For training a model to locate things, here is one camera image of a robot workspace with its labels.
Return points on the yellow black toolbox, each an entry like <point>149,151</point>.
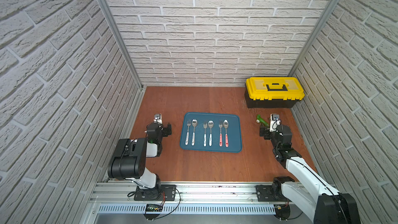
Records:
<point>273,92</point>

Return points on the fork with white Pochacco handle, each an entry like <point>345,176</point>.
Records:
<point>205,137</point>

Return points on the teal plastic tray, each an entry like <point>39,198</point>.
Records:
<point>234,133</point>

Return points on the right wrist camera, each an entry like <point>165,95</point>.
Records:
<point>274,122</point>

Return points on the spoon with Hello Kitty handle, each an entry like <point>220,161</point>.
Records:
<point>194,124</point>

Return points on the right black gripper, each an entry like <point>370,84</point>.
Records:
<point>267,130</point>

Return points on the black controller box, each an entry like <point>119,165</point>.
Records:
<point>282,212</point>
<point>152,211</point>

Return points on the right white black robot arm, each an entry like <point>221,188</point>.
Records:
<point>317,199</point>

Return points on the right black controller box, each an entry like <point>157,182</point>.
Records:
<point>282,212</point>

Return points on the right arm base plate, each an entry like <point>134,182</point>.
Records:
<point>269,193</point>

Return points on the spoon with strawberry pink handle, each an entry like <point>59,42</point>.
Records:
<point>226,125</point>

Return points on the aluminium front rail frame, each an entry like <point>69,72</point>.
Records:
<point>192,198</point>

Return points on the green plastic pipe fitting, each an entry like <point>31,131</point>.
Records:
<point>261,121</point>

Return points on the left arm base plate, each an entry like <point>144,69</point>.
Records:
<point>164,193</point>

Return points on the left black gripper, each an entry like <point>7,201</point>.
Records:
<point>166,129</point>

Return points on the fork with Hello Kitty handle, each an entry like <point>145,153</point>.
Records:
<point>187,134</point>

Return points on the spoon with white Pochacco handle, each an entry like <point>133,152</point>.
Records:
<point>210,124</point>

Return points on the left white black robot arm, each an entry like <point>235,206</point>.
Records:
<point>128,161</point>

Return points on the fork with plain pink handle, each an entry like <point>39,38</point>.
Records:
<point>220,133</point>

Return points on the left black controller box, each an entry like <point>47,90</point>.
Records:
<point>152,211</point>

